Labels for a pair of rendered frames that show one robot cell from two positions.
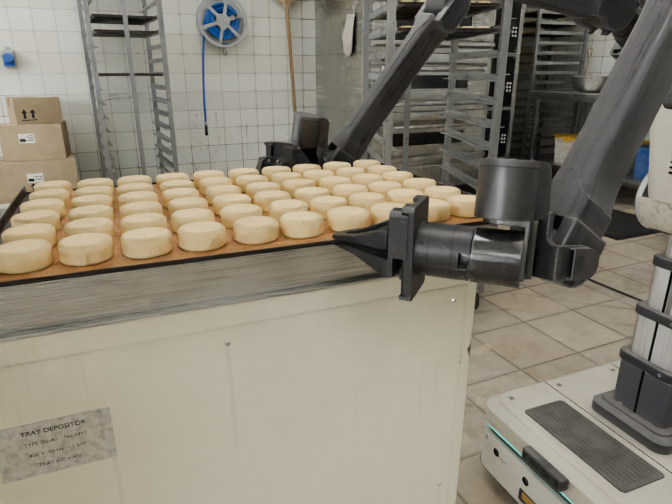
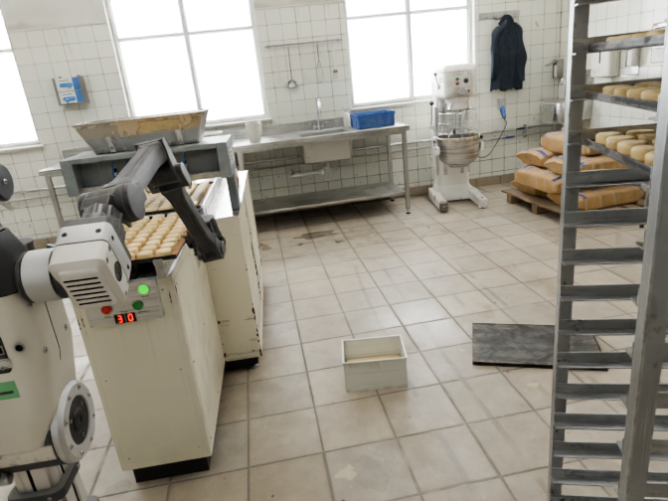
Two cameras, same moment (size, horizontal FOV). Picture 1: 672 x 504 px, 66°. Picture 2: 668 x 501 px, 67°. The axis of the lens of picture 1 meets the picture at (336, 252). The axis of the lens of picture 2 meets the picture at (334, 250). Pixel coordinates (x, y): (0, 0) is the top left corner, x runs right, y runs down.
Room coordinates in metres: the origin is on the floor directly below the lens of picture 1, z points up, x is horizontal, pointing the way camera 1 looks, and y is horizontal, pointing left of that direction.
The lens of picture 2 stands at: (1.96, -1.41, 1.41)
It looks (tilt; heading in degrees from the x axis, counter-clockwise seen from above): 19 degrees down; 107
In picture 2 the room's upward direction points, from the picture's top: 6 degrees counter-clockwise
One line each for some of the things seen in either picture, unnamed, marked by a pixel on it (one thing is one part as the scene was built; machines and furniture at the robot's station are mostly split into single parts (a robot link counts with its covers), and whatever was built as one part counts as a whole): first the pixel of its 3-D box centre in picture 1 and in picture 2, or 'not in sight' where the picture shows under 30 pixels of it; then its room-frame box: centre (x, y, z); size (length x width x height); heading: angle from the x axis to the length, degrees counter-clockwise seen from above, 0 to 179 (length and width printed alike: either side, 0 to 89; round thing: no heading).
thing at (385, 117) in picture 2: not in sight; (372, 118); (0.91, 3.76, 0.95); 0.40 x 0.30 x 0.14; 27
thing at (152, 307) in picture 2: not in sight; (122, 302); (0.82, -0.14, 0.77); 0.24 x 0.04 x 0.14; 23
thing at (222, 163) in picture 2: not in sight; (159, 182); (0.48, 0.66, 1.01); 0.72 x 0.33 x 0.34; 23
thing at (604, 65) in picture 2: not in sight; (568, 98); (2.85, 4.54, 0.93); 0.99 x 0.38 x 1.09; 115
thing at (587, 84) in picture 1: (592, 84); not in sight; (5.01, -2.35, 0.95); 0.39 x 0.39 x 0.14
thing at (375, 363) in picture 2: not in sight; (374, 363); (1.46, 0.65, 0.08); 0.30 x 0.22 x 0.16; 16
